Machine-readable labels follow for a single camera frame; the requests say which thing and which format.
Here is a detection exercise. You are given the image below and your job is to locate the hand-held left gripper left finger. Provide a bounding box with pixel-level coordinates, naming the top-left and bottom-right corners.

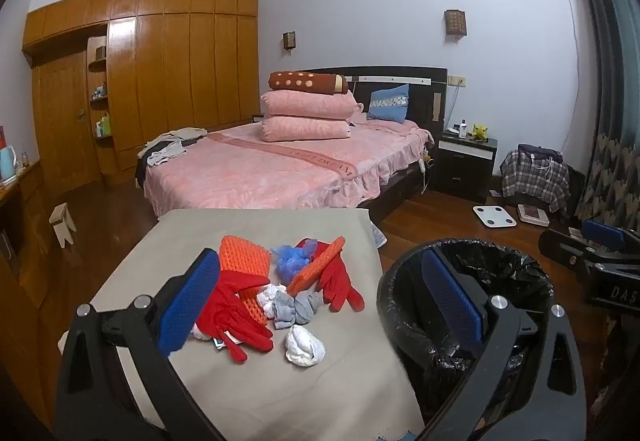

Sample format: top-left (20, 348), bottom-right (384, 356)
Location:
top-left (54, 248), bottom-right (226, 441)

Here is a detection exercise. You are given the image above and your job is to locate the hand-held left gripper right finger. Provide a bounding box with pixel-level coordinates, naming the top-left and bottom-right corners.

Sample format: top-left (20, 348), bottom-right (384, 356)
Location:
top-left (420, 248), bottom-right (588, 441)

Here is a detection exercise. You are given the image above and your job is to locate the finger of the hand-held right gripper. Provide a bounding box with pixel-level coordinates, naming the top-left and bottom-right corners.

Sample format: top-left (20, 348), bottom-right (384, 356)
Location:
top-left (581, 218), bottom-right (627, 253)
top-left (539, 227), bottom-right (597, 270)

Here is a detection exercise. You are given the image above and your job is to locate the red glove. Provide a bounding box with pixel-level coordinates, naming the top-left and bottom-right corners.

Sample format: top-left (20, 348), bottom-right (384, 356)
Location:
top-left (295, 238), bottom-right (366, 313)
top-left (194, 269), bottom-right (275, 364)

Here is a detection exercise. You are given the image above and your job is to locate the black bin with black bag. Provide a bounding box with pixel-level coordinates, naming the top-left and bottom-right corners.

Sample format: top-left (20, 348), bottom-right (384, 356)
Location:
top-left (376, 238), bottom-right (556, 427)

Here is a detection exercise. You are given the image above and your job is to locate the orange mesh pad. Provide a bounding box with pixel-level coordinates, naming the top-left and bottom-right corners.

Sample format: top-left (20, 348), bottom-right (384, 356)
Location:
top-left (287, 236), bottom-right (347, 296)
top-left (218, 235), bottom-right (273, 327)

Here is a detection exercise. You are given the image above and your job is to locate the small white cloth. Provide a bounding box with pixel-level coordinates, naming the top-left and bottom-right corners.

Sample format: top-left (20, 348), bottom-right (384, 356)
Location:
top-left (256, 283), bottom-right (288, 319)

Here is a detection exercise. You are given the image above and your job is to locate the grey knotted sock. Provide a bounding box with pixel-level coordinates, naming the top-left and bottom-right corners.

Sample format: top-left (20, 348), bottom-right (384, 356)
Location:
top-left (272, 291), bottom-right (326, 329)

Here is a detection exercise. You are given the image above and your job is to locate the blue mesh sponge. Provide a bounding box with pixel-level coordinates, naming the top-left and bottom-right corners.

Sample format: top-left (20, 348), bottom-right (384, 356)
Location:
top-left (270, 238), bottom-right (321, 282)

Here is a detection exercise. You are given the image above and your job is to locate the white balled sock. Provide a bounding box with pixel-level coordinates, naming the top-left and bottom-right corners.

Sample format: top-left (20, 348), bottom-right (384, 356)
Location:
top-left (284, 325), bottom-right (326, 368)

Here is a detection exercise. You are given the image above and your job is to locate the scale with dark centre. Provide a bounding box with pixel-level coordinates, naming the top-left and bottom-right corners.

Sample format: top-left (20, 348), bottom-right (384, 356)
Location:
top-left (516, 202), bottom-right (549, 224)

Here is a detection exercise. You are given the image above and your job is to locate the plaid cloth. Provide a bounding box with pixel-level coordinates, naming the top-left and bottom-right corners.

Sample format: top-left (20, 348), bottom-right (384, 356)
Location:
top-left (500, 144), bottom-right (571, 212)

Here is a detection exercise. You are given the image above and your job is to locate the white bathroom scale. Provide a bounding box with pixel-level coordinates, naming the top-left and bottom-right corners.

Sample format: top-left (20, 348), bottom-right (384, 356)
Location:
top-left (473, 205), bottom-right (511, 228)

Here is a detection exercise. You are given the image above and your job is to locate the dark garment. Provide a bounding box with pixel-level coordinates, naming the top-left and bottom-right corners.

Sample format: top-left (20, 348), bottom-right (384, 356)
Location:
top-left (517, 144), bottom-right (563, 162)

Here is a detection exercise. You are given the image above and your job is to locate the dark nightstand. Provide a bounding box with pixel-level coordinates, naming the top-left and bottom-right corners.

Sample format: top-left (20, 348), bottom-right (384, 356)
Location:
top-left (432, 128), bottom-right (498, 196)

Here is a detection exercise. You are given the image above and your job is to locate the pink bedspread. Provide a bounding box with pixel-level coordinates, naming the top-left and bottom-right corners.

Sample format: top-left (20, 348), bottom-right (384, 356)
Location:
top-left (144, 118), bottom-right (435, 219)

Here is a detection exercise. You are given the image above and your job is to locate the beige tablecloth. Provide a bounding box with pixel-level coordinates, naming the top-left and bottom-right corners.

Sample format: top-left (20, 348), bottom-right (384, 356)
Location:
top-left (57, 207), bottom-right (426, 441)

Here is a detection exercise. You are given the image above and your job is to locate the small white stool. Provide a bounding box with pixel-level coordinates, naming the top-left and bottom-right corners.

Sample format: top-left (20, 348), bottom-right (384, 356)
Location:
top-left (48, 202), bottom-right (77, 249)

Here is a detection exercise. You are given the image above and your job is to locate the pile of clothes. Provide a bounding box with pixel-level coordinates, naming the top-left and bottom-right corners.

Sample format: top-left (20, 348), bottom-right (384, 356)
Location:
top-left (137, 127), bottom-right (208, 168)

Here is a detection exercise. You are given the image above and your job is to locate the patterned curtain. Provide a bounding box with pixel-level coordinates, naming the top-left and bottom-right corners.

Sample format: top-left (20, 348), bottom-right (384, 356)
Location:
top-left (557, 0), bottom-right (640, 222)

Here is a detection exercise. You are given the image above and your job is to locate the pink folded blanket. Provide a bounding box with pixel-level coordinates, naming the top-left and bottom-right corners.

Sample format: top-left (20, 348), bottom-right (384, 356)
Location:
top-left (258, 116), bottom-right (352, 142)
top-left (261, 90), bottom-right (363, 121)

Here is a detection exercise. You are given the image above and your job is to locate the blue pillow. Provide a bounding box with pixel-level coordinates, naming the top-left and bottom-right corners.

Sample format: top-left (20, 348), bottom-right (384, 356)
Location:
top-left (367, 84), bottom-right (411, 123)

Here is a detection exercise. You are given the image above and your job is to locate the wooden door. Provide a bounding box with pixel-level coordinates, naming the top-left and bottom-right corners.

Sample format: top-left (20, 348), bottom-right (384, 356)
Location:
top-left (32, 48), bottom-right (101, 194)

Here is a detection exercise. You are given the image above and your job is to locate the wooden wardrobe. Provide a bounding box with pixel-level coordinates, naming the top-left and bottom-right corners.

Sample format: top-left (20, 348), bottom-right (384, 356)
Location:
top-left (22, 0), bottom-right (261, 197)

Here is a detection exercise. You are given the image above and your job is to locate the light blue kettle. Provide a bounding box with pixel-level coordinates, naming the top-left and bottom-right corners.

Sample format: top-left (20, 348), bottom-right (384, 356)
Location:
top-left (0, 146), bottom-right (18, 182)

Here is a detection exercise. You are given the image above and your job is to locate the dark wooden bed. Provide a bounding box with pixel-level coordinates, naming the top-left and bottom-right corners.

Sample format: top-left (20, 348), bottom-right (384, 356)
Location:
top-left (137, 66), bottom-right (448, 224)

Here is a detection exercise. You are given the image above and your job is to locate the brown dotted pillow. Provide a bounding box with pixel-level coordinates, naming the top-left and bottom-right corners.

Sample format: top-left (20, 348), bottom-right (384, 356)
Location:
top-left (268, 71), bottom-right (349, 94)

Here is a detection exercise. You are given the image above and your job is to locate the large wall lamp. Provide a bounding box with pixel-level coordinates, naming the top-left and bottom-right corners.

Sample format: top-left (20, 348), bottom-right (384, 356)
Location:
top-left (445, 9), bottom-right (467, 42)

